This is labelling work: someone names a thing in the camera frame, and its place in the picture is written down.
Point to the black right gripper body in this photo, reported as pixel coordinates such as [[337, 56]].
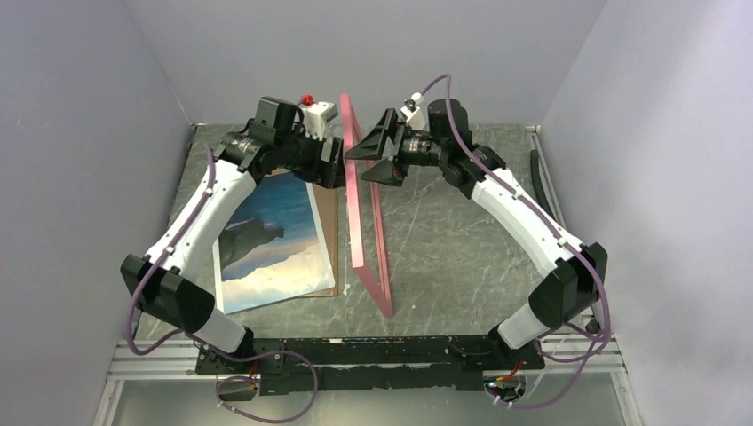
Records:
[[416, 151]]

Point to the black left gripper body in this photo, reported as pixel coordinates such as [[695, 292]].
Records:
[[308, 163]]

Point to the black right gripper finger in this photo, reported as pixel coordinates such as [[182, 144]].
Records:
[[386, 172], [371, 147]]

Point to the pink wooden picture frame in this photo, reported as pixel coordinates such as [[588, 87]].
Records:
[[360, 212]]

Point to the sea and cloud photo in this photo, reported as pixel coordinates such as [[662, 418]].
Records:
[[253, 264]]

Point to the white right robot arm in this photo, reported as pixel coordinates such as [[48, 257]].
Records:
[[570, 269]]

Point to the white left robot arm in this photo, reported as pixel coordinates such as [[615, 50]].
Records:
[[282, 135]]

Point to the brown backing board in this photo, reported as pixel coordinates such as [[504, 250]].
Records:
[[313, 227]]

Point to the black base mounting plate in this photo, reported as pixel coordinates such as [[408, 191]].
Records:
[[462, 362]]

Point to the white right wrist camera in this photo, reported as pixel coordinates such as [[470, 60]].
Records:
[[412, 112]]

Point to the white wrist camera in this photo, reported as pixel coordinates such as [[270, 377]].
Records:
[[317, 115], [412, 112]]

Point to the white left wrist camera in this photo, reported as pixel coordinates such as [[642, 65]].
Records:
[[317, 115]]

